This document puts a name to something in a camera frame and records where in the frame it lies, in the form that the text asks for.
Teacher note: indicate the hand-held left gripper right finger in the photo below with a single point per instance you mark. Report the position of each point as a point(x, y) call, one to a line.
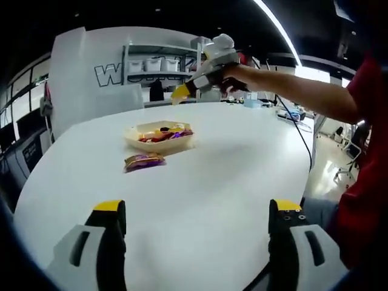
point(282, 242)

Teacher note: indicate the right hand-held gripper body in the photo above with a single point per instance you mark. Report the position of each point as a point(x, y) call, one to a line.
point(221, 53)

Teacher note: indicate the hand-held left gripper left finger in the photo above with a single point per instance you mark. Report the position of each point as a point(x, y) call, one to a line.
point(110, 242)

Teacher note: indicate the cream plastic container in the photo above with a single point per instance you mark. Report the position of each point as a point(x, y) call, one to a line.
point(157, 145)

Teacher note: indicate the small red food packet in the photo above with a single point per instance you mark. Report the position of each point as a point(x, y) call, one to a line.
point(142, 139)

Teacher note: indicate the person's right hand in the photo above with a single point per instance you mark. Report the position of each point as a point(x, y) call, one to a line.
point(235, 82)

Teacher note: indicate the white storage bin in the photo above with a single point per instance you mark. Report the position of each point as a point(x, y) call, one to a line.
point(135, 65)
point(200, 41)
point(154, 64)
point(171, 64)

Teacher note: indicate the black chair back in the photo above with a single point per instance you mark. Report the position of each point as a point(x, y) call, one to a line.
point(156, 91)

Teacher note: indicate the person's blue jeans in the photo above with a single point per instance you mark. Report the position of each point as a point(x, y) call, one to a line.
point(318, 212)

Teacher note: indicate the light blue box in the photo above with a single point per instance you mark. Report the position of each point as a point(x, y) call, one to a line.
point(251, 100)

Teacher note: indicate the long curved ceiling light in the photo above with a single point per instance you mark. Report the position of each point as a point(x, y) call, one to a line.
point(288, 38)

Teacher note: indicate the metal shelf rack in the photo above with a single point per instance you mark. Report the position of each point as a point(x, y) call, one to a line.
point(125, 66)

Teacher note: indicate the white counter with black panel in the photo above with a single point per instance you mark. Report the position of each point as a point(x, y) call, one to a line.
point(30, 153)

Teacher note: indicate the black ceiling fixture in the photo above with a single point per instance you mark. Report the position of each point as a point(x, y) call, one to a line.
point(344, 45)

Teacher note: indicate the black desk monitor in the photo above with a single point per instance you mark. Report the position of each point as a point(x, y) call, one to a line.
point(6, 136)
point(28, 127)

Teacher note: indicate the hanging red grey jacket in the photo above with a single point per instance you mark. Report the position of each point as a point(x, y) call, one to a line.
point(45, 100)

